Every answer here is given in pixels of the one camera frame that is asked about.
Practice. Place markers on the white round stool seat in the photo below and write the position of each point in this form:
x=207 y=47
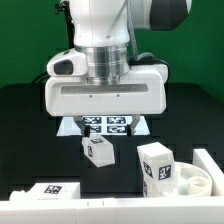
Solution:
x=180 y=180

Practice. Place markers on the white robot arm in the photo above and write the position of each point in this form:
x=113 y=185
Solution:
x=94 y=77

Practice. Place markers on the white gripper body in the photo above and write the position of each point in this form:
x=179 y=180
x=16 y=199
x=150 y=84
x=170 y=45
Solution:
x=71 y=92

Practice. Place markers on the white fiducial marker sheet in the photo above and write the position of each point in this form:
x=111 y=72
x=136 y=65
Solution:
x=103 y=125

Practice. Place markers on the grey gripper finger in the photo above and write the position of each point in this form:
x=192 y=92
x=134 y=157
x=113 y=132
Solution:
x=84 y=128
x=131 y=127

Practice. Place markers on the white L-shaped fence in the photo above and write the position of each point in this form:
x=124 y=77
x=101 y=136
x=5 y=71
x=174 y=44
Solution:
x=180 y=210

